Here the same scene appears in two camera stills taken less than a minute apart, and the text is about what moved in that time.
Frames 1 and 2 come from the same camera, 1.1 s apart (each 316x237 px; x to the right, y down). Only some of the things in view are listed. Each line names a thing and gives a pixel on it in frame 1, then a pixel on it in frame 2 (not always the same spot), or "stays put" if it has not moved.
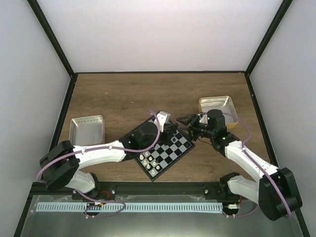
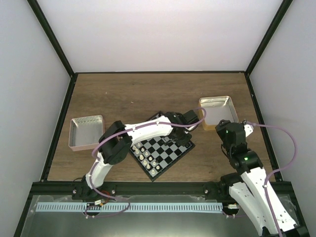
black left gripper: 168,128 → 182,141
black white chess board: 156,162 stays put
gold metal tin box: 223,103 stays put
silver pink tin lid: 87,130 stays put
